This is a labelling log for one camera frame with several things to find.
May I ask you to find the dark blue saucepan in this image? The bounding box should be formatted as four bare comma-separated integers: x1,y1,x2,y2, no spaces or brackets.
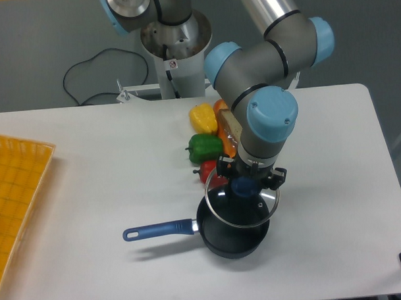
122,185,270,259

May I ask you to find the white pedestal base frame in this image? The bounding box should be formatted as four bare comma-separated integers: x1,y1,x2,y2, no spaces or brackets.
116,79,219,103

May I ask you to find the glass lid with blue knob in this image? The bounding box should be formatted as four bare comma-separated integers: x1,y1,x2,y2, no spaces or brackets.
204,168,281,229

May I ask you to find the bread slice in plastic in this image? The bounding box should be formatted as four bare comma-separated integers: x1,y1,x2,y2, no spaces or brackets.
217,109,242,145

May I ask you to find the yellow woven basket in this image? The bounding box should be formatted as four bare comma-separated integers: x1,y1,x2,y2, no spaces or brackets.
0,134,55,292

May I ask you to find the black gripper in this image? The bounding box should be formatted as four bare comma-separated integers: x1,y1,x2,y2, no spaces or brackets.
215,154,287,190

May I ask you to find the yellow bell pepper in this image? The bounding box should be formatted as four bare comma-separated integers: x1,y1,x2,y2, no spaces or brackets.
189,103,218,135

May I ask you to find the orange baguette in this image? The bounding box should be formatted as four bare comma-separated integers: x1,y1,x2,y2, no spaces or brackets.
213,99,237,158

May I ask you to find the black cable on floor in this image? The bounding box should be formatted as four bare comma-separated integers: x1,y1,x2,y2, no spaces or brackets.
61,47,151,107

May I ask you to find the red bell pepper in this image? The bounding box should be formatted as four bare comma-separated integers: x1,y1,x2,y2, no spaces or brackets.
193,160,228,189

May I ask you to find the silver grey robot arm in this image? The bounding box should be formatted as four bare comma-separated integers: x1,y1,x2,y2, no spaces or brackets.
100,0,334,190

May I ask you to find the green bell pepper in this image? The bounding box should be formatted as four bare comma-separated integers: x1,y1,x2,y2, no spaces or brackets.
186,134,224,164

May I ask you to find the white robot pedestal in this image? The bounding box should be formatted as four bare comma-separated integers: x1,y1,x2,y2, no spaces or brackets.
140,10,212,99

